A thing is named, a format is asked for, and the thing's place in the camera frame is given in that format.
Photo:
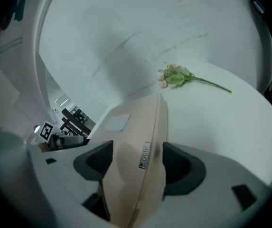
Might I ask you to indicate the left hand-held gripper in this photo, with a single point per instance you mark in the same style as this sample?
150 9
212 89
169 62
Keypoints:
46 130

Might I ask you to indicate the artificial flower sprig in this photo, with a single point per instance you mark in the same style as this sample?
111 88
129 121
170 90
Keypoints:
176 77

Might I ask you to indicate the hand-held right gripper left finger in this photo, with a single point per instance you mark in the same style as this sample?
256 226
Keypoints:
62 174

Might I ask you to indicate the black metal rack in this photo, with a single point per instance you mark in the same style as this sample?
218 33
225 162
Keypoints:
72 123

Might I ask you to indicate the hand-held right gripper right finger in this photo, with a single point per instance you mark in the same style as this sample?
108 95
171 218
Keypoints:
216 184

